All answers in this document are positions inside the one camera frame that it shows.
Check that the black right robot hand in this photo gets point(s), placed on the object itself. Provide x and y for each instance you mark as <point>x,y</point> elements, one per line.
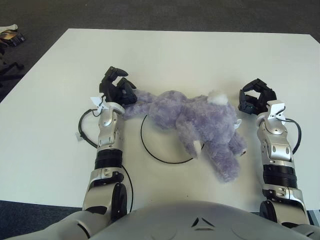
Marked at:
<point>268,96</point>

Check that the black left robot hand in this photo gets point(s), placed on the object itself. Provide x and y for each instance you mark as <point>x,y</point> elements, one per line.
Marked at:
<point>116,91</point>

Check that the purple plush bunny doll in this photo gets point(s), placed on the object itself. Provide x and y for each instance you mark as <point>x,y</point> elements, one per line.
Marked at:
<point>200,120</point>

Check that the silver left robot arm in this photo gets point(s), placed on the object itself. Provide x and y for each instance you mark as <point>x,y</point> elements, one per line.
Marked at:
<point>107,155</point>

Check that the white plate with black rim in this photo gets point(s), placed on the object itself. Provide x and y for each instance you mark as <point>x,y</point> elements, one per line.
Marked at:
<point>160,147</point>

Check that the clear tape piece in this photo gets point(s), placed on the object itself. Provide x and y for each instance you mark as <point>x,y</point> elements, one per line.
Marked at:
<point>79,136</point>

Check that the black chair base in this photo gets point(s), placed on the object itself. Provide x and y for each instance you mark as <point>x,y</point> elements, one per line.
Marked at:
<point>11,67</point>

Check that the dark box on floor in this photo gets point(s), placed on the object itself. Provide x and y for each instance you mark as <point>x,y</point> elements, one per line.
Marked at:
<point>13,37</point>

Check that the grey table leg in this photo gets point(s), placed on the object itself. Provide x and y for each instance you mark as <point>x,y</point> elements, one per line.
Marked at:
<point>315,215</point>

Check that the grey robot torso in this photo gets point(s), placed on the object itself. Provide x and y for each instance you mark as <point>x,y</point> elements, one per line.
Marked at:
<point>180,220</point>

